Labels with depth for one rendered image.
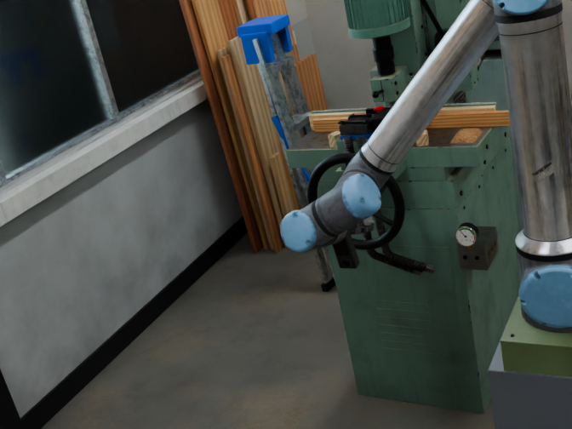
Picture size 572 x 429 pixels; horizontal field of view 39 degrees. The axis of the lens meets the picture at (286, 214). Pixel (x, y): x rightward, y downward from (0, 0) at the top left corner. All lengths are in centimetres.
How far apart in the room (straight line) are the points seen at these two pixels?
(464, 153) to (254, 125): 170
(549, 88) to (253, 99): 240
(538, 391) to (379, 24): 107
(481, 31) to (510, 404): 85
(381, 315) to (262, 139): 145
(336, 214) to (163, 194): 207
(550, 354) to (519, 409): 18
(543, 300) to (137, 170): 225
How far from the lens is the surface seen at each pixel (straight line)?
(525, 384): 193
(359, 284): 258
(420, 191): 234
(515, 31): 150
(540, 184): 158
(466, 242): 229
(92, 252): 333
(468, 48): 166
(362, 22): 233
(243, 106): 376
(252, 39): 323
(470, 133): 229
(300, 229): 171
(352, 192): 166
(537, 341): 187
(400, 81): 244
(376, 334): 266
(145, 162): 359
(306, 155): 245
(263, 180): 386
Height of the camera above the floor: 166
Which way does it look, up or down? 22 degrees down
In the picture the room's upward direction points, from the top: 13 degrees counter-clockwise
